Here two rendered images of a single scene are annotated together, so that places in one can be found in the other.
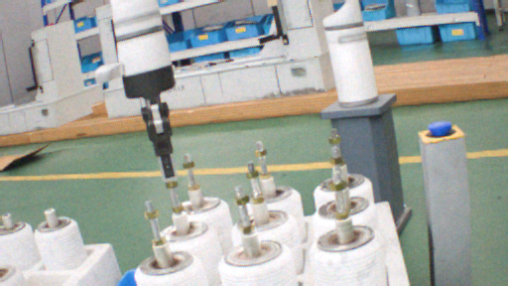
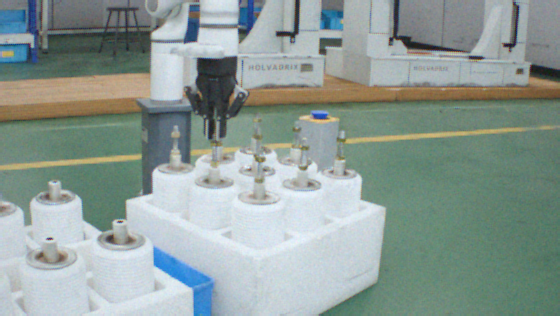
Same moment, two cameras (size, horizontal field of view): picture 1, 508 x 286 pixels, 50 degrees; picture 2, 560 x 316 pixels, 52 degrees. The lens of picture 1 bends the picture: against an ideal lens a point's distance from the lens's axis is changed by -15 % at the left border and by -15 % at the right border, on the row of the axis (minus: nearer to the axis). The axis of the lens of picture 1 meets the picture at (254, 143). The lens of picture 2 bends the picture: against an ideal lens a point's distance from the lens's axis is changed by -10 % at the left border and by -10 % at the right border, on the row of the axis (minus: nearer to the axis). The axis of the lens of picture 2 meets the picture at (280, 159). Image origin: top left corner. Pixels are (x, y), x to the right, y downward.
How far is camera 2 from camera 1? 1.03 m
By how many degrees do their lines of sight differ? 56
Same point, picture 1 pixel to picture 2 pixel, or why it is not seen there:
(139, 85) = (229, 65)
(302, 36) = not seen: outside the picture
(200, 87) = not seen: outside the picture
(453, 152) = (333, 129)
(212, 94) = not seen: outside the picture
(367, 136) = (182, 127)
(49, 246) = (68, 218)
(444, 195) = (325, 157)
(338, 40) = (171, 51)
